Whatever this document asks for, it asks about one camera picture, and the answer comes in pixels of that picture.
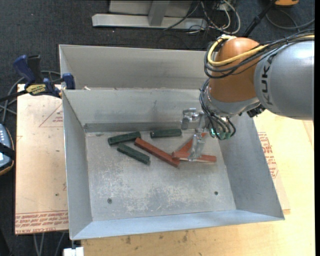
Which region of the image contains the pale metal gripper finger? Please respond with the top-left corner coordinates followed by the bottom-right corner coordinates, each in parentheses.
top-left (196, 135), bottom-right (207, 161)
top-left (187, 134), bottom-right (200, 162)

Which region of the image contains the grey metal bin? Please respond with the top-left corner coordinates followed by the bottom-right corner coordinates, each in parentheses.
top-left (58, 44), bottom-right (286, 241)

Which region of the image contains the red-brown flat block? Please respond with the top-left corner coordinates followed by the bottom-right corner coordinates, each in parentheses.
top-left (134, 137), bottom-right (181, 168)
top-left (178, 132), bottom-right (208, 155)
top-left (171, 150), bottom-right (218, 164)

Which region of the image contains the dark green flat block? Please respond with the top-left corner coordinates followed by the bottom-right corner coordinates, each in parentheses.
top-left (149, 128), bottom-right (183, 139)
top-left (116, 142), bottom-right (152, 166)
top-left (107, 131), bottom-right (142, 146)

